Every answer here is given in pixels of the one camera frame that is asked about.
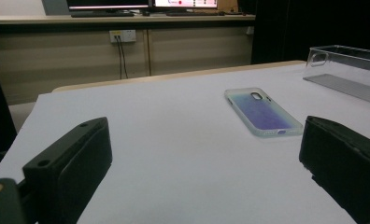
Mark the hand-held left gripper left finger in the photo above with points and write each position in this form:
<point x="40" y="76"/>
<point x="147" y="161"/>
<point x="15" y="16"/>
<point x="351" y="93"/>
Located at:
<point x="71" y="168"/>

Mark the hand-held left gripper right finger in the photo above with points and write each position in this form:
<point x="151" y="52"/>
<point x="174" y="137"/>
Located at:
<point x="345" y="165"/>

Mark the clear plastic storage bin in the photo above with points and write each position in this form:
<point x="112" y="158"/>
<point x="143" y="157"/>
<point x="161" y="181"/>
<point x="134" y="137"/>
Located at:
<point x="345" y="84"/>

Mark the iridescent purple phone case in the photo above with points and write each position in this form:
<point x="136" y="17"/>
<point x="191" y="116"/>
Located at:
<point x="261" y="113"/>

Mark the white paper sheet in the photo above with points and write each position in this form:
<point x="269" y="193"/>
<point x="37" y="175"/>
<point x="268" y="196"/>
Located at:
<point x="173" y="140"/>

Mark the dark curtain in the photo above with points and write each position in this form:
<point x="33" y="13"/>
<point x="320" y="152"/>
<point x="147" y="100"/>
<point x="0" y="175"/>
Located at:
<point x="314" y="25"/>

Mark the black keyboard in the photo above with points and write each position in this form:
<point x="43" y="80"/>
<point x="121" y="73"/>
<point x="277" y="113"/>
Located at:
<point x="102" y="14"/>
<point x="192" y="13"/>

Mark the computer monitor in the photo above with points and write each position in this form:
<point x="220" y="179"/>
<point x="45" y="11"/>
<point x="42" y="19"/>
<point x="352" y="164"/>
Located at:
<point x="108" y="3"/>
<point x="186" y="3"/>

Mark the small white wall socket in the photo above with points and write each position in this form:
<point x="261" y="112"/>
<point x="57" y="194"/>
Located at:
<point x="250" y="30"/>

